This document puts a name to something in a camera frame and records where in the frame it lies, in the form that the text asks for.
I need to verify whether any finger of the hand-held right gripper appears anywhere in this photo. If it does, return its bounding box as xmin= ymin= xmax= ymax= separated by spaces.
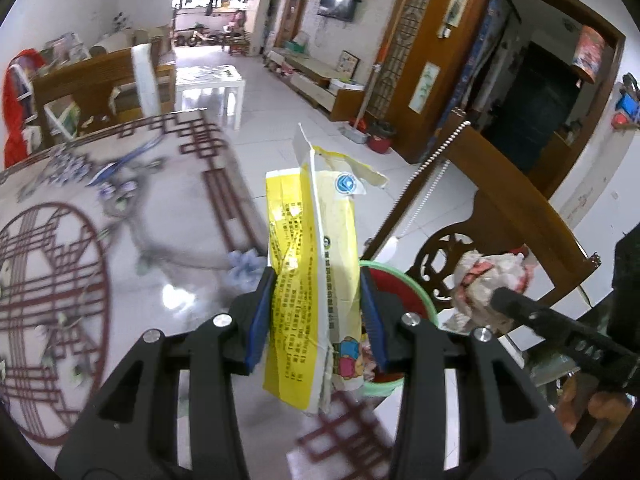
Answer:
xmin=491 ymin=286 xmax=640 ymax=392

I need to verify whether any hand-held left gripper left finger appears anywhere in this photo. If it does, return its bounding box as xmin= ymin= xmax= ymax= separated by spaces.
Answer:
xmin=54 ymin=266 xmax=277 ymax=480

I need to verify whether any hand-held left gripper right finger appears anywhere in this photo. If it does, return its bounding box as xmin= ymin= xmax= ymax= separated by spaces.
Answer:
xmin=359 ymin=266 xmax=585 ymax=480

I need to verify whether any green bin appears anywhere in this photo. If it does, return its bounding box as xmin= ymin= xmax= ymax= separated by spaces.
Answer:
xmin=357 ymin=259 xmax=441 ymax=397

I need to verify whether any yellow white carton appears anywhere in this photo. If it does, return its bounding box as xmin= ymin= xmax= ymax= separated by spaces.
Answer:
xmin=262 ymin=122 xmax=390 ymax=415

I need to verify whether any clear red wrapper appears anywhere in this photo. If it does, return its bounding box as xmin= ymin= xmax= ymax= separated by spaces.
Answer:
xmin=451 ymin=244 xmax=536 ymax=333

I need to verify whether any person's right hand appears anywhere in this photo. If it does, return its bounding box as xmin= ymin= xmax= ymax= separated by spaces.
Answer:
xmin=555 ymin=374 xmax=633 ymax=442

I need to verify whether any carved wooden chair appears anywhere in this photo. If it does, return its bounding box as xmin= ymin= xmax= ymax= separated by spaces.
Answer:
xmin=361 ymin=110 xmax=599 ymax=356

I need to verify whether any red bucket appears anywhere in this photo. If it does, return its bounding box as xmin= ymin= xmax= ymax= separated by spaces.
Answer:
xmin=367 ymin=121 xmax=397 ymax=155

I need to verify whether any dark door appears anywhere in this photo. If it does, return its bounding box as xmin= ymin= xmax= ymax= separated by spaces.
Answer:
xmin=482 ymin=42 xmax=583 ymax=173

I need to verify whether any red lantern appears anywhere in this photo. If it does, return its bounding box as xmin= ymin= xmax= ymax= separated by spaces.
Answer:
xmin=571 ymin=25 xmax=605 ymax=85

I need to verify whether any mop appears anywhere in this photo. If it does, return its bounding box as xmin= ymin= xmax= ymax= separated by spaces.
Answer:
xmin=342 ymin=42 xmax=388 ymax=143

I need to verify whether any white coffee table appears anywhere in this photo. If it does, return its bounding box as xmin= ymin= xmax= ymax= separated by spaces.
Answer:
xmin=174 ymin=65 xmax=246 ymax=131

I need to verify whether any wooden television cabinet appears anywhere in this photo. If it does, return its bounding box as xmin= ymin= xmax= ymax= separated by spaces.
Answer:
xmin=265 ymin=47 xmax=368 ymax=122

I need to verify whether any small framed picture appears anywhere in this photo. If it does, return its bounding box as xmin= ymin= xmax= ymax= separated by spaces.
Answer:
xmin=336 ymin=50 xmax=361 ymax=80

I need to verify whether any white board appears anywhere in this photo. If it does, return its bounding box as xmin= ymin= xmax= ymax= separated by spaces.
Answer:
xmin=131 ymin=42 xmax=162 ymax=117

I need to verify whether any small bicycle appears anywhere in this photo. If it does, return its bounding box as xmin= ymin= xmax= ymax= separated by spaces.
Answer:
xmin=175 ymin=25 xmax=226 ymax=48

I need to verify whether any wooden sofa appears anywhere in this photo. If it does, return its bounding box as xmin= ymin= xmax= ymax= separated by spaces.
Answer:
xmin=31 ymin=47 xmax=177 ymax=148

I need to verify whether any white refrigerator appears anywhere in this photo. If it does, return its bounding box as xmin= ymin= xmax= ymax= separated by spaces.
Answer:
xmin=248 ymin=0 xmax=268 ymax=58

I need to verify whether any red cloth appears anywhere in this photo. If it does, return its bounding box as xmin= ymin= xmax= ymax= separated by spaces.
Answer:
xmin=2 ymin=49 xmax=43 ymax=168

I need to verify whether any white bead cord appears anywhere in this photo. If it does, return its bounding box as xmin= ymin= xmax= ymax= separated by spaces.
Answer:
xmin=397 ymin=120 xmax=473 ymax=246

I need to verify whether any blue red wall ornament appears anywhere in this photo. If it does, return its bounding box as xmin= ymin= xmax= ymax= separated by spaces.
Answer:
xmin=612 ymin=72 xmax=640 ymax=131

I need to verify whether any green wall scroll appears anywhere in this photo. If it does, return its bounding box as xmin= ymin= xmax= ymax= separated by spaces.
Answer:
xmin=408 ymin=61 xmax=441 ymax=113

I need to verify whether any wall television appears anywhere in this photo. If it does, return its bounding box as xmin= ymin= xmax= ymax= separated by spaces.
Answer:
xmin=317 ymin=0 xmax=358 ymax=22

